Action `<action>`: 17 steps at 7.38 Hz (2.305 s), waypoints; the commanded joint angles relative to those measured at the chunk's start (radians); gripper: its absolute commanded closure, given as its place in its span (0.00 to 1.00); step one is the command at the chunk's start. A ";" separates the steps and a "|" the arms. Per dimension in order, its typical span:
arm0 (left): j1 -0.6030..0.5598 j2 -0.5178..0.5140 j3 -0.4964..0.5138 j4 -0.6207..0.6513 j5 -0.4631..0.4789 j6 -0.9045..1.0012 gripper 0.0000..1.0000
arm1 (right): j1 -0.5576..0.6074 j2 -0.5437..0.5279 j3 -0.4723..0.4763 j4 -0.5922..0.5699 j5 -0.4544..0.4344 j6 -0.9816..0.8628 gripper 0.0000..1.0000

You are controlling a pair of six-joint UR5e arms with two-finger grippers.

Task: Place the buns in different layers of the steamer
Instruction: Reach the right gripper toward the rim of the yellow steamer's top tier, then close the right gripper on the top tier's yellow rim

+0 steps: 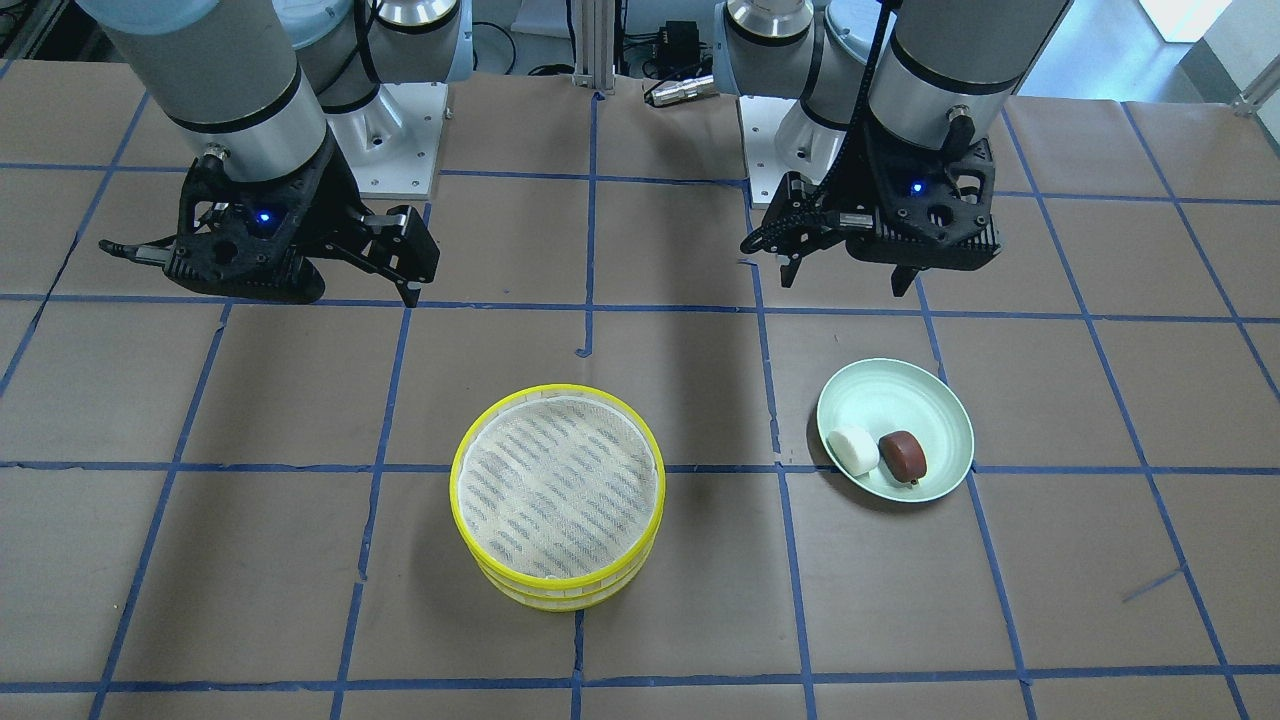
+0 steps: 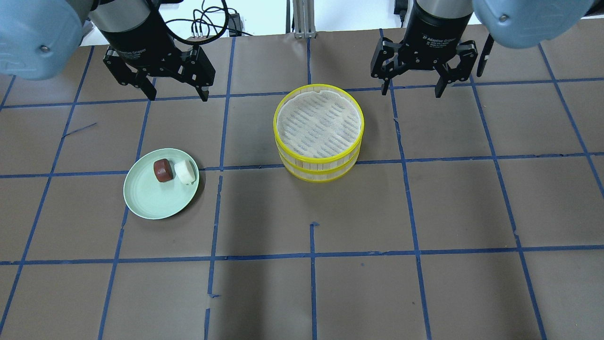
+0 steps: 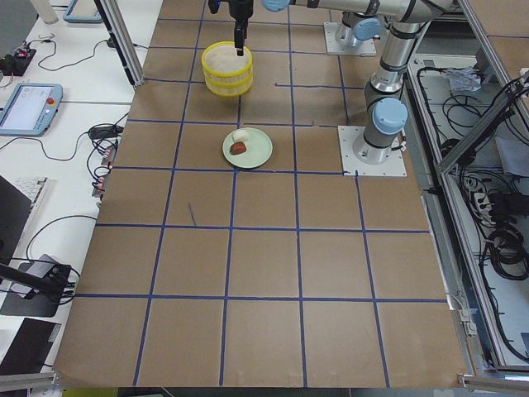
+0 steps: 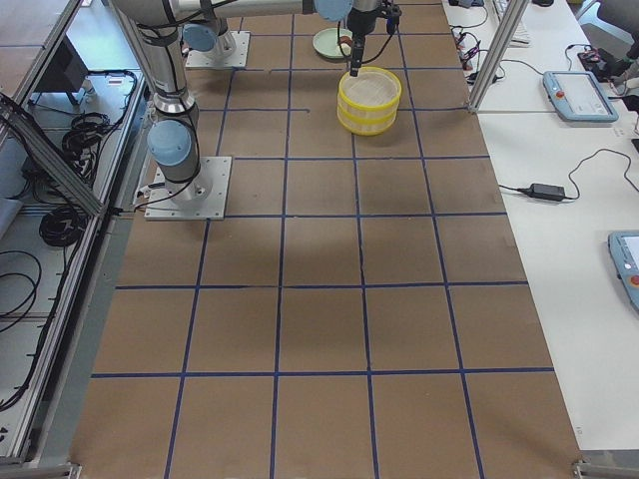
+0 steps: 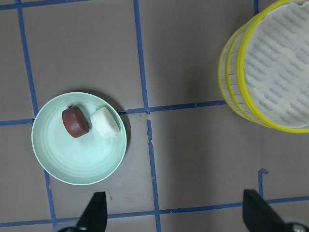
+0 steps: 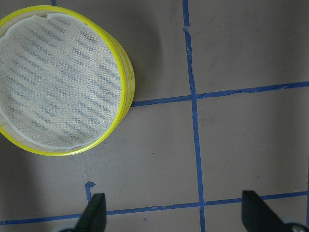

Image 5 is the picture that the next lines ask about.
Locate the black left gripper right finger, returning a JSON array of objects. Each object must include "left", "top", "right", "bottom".
[{"left": 242, "top": 189, "right": 293, "bottom": 232}]

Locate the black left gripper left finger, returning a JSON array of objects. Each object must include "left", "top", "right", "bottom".
[{"left": 76, "top": 192, "right": 107, "bottom": 232}]

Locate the brown bun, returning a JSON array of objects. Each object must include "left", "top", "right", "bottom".
[{"left": 62, "top": 105, "right": 90, "bottom": 138}]

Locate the white bun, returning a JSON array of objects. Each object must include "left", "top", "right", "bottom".
[{"left": 90, "top": 107, "right": 120, "bottom": 139}]

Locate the yellow steamer layer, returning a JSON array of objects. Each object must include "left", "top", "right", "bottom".
[
  {"left": 236, "top": 0, "right": 309, "bottom": 133},
  {"left": 217, "top": 24, "right": 256, "bottom": 122}
]

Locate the light green plate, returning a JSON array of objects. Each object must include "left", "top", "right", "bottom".
[{"left": 31, "top": 92, "right": 127, "bottom": 185}]

